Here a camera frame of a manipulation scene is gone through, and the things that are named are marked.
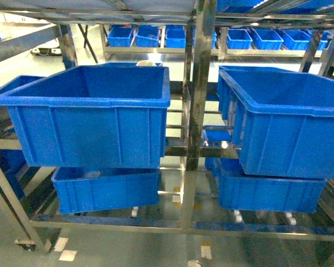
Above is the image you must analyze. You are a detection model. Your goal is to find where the lower left blue bin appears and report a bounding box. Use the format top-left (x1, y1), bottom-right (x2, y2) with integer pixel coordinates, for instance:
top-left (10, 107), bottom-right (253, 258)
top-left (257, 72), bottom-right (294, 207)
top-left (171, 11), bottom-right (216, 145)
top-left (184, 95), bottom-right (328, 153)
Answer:
top-left (51, 167), bottom-right (160, 214)

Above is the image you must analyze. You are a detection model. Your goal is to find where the large blue left container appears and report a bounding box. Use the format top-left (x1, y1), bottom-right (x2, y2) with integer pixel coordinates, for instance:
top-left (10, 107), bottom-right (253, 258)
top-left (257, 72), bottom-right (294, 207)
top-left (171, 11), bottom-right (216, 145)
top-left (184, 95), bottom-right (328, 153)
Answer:
top-left (0, 66), bottom-right (170, 169)

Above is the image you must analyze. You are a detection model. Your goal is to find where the lower right blue bin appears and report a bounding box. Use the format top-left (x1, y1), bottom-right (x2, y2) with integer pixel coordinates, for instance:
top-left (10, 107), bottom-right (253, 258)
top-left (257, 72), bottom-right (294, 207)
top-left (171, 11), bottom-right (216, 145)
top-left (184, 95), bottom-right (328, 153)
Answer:
top-left (205, 158), bottom-right (327, 213)

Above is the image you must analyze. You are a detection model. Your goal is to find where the large blue right container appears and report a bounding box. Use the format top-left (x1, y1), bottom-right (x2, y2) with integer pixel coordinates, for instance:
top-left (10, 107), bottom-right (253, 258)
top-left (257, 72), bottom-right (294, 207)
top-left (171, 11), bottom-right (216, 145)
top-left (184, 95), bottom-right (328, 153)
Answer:
top-left (218, 66), bottom-right (334, 179)

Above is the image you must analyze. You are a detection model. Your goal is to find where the large blue container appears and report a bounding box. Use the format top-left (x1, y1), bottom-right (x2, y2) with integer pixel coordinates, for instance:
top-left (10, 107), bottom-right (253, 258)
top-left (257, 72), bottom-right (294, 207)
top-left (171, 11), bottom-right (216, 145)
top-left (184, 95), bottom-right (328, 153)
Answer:
top-left (0, 66), bottom-right (170, 169)
top-left (218, 66), bottom-right (334, 179)

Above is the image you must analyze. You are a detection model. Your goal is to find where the white plastic object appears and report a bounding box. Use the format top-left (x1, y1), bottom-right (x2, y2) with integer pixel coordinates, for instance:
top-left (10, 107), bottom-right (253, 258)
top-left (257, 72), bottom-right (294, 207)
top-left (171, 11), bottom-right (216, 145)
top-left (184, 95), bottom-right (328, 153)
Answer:
top-left (136, 60), bottom-right (156, 67)

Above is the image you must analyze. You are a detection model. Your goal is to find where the blue bin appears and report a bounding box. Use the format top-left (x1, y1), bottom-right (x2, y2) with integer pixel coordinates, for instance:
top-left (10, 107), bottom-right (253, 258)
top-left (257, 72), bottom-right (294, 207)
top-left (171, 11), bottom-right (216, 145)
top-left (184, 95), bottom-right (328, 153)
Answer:
top-left (205, 158), bottom-right (327, 213)
top-left (51, 167), bottom-right (160, 214)

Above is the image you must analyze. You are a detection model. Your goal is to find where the stainless steel left shelf rack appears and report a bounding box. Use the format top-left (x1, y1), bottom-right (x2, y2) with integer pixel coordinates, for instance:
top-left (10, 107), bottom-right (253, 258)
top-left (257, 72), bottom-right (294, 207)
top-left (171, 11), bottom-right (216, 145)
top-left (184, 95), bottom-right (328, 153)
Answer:
top-left (0, 1), bottom-right (334, 253)

